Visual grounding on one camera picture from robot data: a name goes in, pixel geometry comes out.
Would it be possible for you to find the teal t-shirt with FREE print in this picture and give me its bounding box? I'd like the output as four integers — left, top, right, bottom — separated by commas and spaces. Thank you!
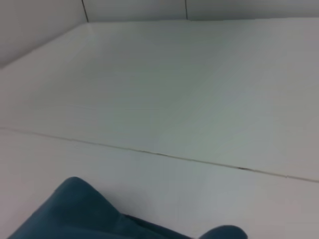
8, 176, 249, 239

